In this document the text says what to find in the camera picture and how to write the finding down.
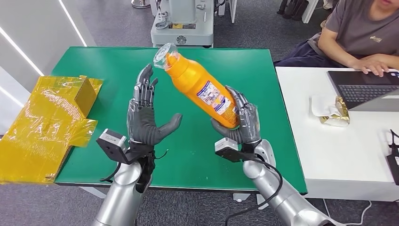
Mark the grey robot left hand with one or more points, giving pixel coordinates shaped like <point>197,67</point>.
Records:
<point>142,123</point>

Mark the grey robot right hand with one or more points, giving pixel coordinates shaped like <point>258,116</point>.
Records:
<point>249,124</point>

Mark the orange plastic bottle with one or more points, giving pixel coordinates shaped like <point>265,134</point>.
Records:
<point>193,81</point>

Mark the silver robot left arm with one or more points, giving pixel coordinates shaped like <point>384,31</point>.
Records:
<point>123,196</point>

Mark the person's right forearm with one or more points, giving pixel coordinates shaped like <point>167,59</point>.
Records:
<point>335,46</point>

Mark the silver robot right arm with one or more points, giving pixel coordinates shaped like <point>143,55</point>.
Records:
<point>280,193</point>

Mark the green table mat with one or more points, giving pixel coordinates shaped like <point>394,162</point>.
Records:
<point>109,62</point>

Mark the gold foil packet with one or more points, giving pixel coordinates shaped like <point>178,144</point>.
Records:
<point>335,115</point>

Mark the yellow taped cardboard box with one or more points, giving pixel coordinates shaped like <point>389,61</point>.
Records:
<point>43,131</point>

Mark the white machine base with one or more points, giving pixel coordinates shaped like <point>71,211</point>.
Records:
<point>182,28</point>

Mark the black laptop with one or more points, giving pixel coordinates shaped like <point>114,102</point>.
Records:
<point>361,87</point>

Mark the person's right hand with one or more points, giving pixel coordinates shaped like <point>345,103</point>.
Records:
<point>371,65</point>

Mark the person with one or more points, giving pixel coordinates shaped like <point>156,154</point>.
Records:
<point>355,28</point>

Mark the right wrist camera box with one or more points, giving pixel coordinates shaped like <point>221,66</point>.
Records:
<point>227,148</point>

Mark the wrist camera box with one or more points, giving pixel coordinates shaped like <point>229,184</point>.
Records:
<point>227,148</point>
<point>111,145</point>

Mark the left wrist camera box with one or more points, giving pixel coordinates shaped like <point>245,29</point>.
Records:
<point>111,145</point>

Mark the white table foot bracket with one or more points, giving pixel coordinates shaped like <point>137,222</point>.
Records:
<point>246,198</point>

